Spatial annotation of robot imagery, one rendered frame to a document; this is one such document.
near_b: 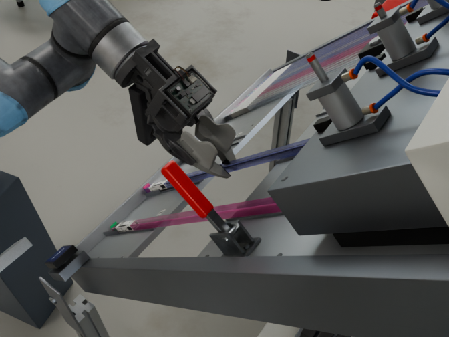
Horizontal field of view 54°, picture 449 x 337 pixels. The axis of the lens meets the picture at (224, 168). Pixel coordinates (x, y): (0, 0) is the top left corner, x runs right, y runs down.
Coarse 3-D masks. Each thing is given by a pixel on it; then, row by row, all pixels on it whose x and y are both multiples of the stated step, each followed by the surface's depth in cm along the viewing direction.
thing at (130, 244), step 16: (288, 96) 86; (256, 112) 89; (272, 112) 83; (240, 128) 86; (256, 128) 80; (240, 144) 77; (160, 192) 81; (176, 192) 75; (144, 208) 80; (160, 208) 73; (176, 208) 68; (112, 240) 75; (128, 240) 69; (144, 240) 64; (96, 256) 72; (112, 256) 67; (128, 256) 62
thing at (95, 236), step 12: (264, 72) 112; (252, 84) 108; (240, 96) 104; (228, 108) 102; (216, 120) 99; (156, 180) 88; (144, 192) 86; (132, 204) 84; (108, 216) 82; (120, 216) 82; (96, 228) 79; (108, 228) 81; (84, 240) 78; (96, 240) 79
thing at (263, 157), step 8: (288, 144) 56; (296, 144) 54; (304, 144) 52; (264, 152) 59; (272, 152) 57; (280, 152) 56; (288, 152) 55; (296, 152) 54; (232, 160) 65; (240, 160) 63; (248, 160) 61; (256, 160) 60; (264, 160) 59; (272, 160) 58; (224, 168) 65; (232, 168) 64; (240, 168) 63; (192, 176) 72; (200, 176) 71; (208, 176) 69; (168, 184) 79
